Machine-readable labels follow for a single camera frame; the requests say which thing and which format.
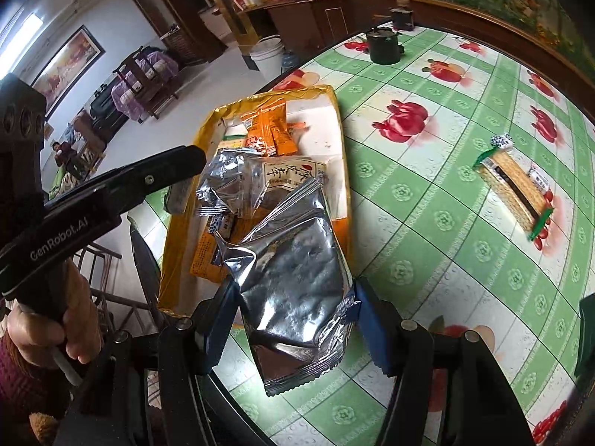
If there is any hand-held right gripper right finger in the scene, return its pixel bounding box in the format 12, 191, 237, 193
356, 279, 540, 446

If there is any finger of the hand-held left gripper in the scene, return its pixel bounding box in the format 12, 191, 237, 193
100, 145, 208, 217

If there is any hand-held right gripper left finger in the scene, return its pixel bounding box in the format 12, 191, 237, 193
60, 276, 241, 446

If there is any large silver foil packet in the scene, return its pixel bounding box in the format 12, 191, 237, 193
215, 177, 361, 398

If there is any yellow cardboard box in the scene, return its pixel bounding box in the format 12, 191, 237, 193
158, 84, 351, 317

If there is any person's left forearm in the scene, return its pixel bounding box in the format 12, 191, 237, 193
0, 334, 70, 428

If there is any person's left hand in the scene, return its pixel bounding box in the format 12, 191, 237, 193
6, 272, 103, 370

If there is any small silver foil packet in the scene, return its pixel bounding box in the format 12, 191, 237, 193
195, 148, 261, 217

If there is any yellow snack packet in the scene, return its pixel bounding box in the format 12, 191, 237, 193
190, 214, 242, 284

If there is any wooden chair with purple cushion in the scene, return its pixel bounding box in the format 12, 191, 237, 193
112, 46, 182, 124

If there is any green printed tablecloth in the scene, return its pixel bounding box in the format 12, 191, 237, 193
128, 23, 595, 446

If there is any orange snack packet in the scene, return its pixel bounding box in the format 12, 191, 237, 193
267, 107, 308, 156
242, 109, 275, 156

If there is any clear labelled snack packet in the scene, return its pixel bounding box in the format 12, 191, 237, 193
242, 155, 331, 224

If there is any white plastic bucket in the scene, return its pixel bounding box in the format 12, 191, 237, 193
250, 35, 285, 82

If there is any cracker packet with green ends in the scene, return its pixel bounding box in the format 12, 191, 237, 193
473, 142, 555, 242

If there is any wooden cabinet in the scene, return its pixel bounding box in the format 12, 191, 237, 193
125, 0, 358, 68

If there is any large black pot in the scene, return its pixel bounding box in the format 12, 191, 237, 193
365, 28, 404, 65

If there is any small black pot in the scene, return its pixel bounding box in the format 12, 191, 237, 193
389, 7, 415, 32

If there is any framed wall picture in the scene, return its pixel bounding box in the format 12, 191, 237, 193
30, 25, 107, 112

